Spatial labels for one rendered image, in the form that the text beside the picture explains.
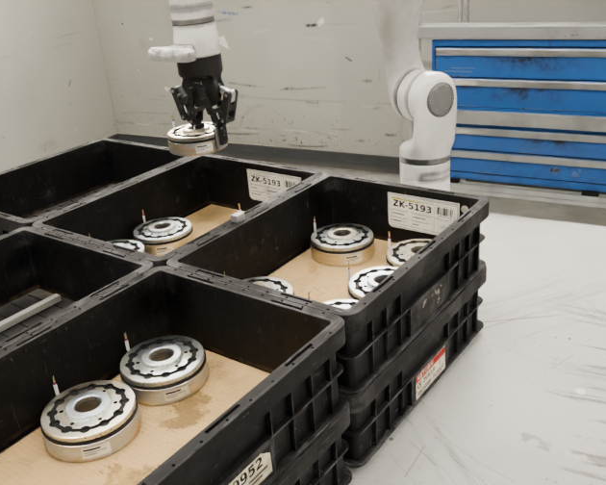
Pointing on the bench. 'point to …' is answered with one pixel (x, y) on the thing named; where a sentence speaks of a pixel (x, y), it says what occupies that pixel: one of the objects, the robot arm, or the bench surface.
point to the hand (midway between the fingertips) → (210, 136)
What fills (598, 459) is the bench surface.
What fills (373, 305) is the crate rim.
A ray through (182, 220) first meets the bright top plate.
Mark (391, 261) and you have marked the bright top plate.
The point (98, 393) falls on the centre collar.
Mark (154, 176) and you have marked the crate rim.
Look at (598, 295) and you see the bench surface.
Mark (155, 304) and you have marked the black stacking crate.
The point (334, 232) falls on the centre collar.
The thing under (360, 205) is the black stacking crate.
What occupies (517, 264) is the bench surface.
